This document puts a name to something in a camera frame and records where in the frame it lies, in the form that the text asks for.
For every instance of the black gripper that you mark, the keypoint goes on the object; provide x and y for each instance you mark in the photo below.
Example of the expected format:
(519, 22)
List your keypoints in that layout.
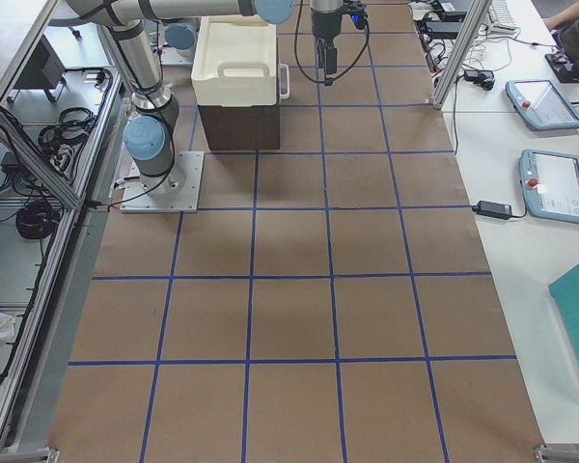
(326, 25)

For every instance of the white drawer handle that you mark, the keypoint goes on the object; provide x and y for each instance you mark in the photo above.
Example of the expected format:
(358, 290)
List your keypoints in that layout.
(284, 81)

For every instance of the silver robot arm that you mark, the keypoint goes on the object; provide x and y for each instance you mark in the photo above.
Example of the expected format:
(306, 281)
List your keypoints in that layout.
(149, 138)

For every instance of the dark brown drawer cabinet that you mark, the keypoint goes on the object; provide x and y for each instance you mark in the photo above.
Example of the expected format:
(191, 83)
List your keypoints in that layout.
(241, 128)

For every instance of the white foam tray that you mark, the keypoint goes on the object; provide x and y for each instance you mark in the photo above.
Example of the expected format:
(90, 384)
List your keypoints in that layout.
(235, 62)

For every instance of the upper teach pendant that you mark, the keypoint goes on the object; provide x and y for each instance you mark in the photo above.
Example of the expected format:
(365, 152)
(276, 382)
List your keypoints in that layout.
(542, 105)

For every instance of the teach pendant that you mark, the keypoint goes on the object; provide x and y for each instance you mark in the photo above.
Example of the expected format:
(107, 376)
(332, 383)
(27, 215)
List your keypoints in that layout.
(542, 105)
(550, 184)

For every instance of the black power adapter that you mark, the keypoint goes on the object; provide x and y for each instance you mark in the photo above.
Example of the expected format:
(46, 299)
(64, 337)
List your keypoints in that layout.
(492, 210)

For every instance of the lower teach pendant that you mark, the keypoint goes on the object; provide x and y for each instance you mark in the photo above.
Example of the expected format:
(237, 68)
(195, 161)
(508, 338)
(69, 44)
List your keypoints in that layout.
(550, 184)

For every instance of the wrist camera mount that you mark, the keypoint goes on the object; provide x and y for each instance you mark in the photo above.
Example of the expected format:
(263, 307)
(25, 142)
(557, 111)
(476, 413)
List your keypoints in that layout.
(356, 10)

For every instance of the aluminium frame post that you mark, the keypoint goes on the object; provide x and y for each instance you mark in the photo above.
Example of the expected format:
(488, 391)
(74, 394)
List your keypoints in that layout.
(467, 34)

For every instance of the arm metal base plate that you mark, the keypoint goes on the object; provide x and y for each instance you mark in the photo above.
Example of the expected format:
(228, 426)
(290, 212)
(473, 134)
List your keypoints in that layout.
(178, 192)

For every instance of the aluminium frame rail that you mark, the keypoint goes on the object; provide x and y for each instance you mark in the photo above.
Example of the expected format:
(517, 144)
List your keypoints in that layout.
(25, 287)

